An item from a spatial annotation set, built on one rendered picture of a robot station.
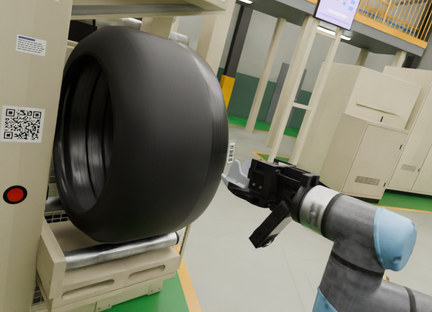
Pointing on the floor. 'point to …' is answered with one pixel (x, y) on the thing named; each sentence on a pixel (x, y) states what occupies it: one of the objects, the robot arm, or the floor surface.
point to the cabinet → (362, 157)
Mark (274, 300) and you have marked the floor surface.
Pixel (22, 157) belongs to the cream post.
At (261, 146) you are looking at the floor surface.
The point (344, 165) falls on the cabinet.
